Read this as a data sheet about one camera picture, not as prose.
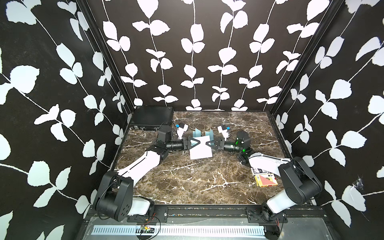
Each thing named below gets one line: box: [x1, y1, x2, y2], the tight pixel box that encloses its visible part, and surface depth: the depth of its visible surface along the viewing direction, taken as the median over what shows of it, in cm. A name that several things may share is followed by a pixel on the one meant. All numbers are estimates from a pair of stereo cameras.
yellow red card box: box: [254, 173, 279, 188], surface depth 85 cm
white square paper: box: [189, 135, 213, 160], surface depth 79 cm
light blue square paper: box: [205, 128, 214, 141], surface depth 109 cm
